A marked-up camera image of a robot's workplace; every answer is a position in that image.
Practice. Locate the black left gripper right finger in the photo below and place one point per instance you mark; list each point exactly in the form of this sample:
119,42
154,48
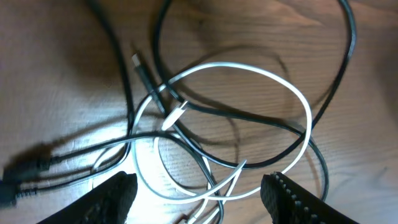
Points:
289,203

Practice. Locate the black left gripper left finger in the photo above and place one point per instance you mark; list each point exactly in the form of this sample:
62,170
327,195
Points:
109,202

